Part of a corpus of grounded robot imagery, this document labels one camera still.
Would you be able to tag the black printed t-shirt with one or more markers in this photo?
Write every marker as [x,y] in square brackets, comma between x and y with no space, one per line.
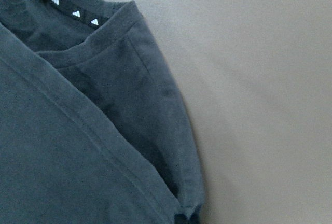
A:
[93,125]

